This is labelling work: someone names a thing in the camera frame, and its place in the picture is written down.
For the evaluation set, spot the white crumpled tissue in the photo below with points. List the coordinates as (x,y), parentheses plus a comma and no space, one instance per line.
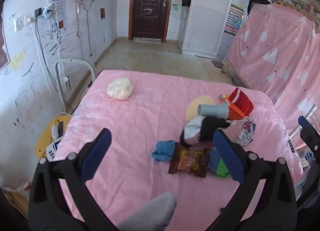
(20,189)

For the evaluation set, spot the grey sock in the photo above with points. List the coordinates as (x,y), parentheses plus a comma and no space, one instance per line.
(152,211)

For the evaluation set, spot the colourful grid chart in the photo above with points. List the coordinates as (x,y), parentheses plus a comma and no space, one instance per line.
(233,19)

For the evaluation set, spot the wooden bunk bed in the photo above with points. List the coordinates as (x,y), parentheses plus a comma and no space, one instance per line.
(226,67)

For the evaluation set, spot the white metal chair frame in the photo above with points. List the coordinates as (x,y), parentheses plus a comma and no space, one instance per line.
(75,60)

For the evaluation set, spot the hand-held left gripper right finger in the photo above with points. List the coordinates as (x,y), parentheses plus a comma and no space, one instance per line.
(228,155)

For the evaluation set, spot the low wall outlet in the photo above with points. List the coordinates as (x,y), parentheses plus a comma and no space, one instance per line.
(67,82)

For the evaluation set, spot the dark floor scale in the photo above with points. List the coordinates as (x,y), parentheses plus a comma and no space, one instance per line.
(218,64)

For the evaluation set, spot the grey funnel-shaped tube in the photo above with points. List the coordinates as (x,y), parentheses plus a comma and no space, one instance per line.
(212,110)

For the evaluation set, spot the white power strip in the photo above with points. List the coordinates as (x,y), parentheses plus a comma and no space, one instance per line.
(53,149)

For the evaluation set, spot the beige round disc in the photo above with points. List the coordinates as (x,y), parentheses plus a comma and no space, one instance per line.
(196,105)

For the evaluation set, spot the black and white sock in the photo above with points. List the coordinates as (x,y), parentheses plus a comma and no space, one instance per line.
(192,130)

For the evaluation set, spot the white and blue charger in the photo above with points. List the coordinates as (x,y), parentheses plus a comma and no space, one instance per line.
(47,12)

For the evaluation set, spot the pink tree-print curtain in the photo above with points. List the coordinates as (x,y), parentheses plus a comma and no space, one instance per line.
(275,45)

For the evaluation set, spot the brown snack wrapper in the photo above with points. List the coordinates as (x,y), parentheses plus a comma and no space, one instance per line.
(190,162)

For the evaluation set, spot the white metal rail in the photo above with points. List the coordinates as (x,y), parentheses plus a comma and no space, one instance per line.
(308,114)

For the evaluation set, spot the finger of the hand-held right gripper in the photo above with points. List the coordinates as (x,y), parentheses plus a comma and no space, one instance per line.
(303,121)

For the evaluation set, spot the blue cloth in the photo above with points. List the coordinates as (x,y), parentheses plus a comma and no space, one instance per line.
(163,149)

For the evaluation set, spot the white printed cloth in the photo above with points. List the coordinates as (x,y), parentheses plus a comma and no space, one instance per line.
(246,130)

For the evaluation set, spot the white crumpled ball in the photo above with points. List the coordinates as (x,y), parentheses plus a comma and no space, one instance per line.
(120,88)

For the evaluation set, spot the blue and green sock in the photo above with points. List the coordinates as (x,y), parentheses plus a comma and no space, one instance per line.
(220,168)

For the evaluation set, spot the yellow stool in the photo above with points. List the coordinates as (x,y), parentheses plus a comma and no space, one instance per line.
(45,138)

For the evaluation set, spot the wall junction box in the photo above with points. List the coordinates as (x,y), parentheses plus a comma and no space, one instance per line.
(102,13)

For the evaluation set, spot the black garment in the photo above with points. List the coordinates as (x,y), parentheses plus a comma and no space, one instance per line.
(257,0)

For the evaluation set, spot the black and white spiky ball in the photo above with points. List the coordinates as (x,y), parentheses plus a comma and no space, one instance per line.
(290,145)

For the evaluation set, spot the white louvered wardrobe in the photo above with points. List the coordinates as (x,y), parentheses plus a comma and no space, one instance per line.
(207,20)

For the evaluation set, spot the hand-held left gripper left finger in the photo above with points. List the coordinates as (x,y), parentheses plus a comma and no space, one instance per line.
(97,150)

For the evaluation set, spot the white plug adapter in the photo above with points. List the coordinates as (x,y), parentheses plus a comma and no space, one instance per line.
(54,131)

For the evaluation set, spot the orange box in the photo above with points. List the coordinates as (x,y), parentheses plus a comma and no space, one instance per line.
(233,113)

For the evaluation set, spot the white wall socket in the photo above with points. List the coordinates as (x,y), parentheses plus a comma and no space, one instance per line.
(22,22)

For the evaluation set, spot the red wrapper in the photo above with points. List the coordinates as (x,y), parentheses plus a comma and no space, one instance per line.
(241,100)

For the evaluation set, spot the dark brown door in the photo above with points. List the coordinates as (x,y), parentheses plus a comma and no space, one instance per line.
(150,8)

